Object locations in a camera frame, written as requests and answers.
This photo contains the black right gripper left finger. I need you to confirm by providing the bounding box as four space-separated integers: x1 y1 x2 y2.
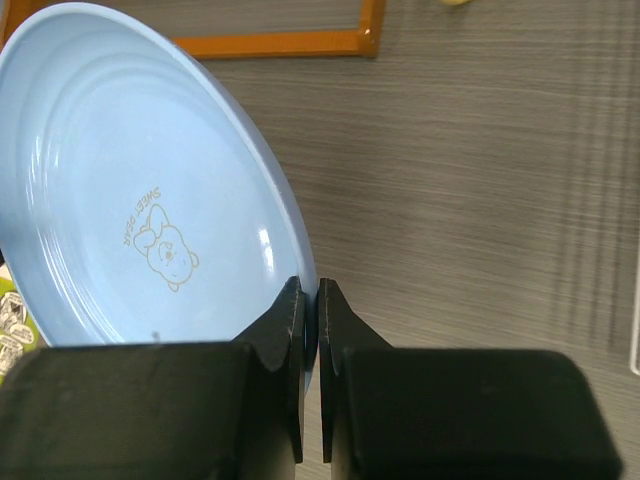
1 278 306 479

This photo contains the yellow mug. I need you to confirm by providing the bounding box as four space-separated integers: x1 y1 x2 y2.
441 0 472 6

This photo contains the orange wooden shelf rack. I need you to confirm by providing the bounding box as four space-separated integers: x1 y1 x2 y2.
172 0 386 60

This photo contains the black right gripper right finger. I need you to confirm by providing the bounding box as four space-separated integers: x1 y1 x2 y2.
317 279 623 479

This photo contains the white wire dish rack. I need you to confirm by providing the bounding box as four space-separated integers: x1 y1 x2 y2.
629 281 640 376

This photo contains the light blue plate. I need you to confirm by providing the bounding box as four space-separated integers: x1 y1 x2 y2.
0 8 320 374

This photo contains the green illustrated booklet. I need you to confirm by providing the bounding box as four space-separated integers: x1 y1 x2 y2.
0 264 47 382

